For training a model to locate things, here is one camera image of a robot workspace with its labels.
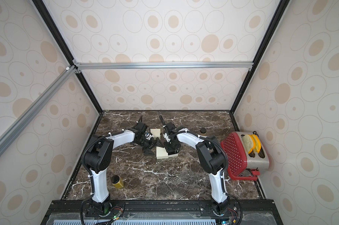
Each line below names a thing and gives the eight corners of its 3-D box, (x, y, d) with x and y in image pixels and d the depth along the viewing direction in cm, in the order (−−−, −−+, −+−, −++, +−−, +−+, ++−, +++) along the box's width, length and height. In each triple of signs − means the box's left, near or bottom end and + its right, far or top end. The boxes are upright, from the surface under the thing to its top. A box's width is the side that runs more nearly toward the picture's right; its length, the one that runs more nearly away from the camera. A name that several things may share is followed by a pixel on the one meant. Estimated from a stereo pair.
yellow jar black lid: (115, 188, 82) (109, 183, 75) (117, 180, 85) (112, 175, 78) (123, 188, 82) (118, 183, 75) (124, 180, 85) (120, 175, 78)
